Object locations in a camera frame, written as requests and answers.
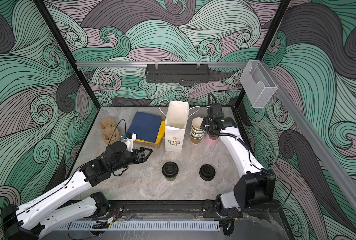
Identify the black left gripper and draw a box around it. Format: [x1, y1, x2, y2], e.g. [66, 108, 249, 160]
[111, 147, 153, 174]

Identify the green paper coffee cup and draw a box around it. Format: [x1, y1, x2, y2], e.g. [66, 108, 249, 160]
[166, 177, 176, 182]

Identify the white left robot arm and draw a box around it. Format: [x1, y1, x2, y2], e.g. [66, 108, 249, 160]
[2, 142, 153, 240]

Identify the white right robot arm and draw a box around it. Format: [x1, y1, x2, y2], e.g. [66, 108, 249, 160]
[201, 103, 276, 209]

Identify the white paper takeout bag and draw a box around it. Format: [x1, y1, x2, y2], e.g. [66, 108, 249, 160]
[158, 100, 200, 153]

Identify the pink straw holder cup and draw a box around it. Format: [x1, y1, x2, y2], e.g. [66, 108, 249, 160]
[205, 133, 220, 146]

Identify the stack of paper cups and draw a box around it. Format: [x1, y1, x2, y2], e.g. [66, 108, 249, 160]
[190, 117, 205, 144]

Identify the navy blue napkin stack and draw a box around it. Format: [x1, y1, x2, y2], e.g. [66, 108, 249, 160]
[128, 112, 162, 143]

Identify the brown pulp cup carrier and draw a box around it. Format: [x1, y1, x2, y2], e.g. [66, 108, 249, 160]
[99, 117, 121, 145]

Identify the stack of black lids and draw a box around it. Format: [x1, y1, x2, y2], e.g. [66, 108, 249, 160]
[199, 164, 216, 181]

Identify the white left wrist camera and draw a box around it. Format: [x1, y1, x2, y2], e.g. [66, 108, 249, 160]
[123, 133, 137, 153]

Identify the clear acrylic wall holder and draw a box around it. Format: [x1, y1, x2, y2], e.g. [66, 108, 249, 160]
[240, 60, 278, 109]

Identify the white slotted cable duct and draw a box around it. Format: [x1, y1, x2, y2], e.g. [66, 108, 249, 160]
[56, 220, 220, 232]

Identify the black wall shelf tray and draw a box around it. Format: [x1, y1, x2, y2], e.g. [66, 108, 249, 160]
[145, 64, 210, 83]

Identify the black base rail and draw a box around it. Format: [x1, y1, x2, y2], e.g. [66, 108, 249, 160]
[60, 199, 284, 218]

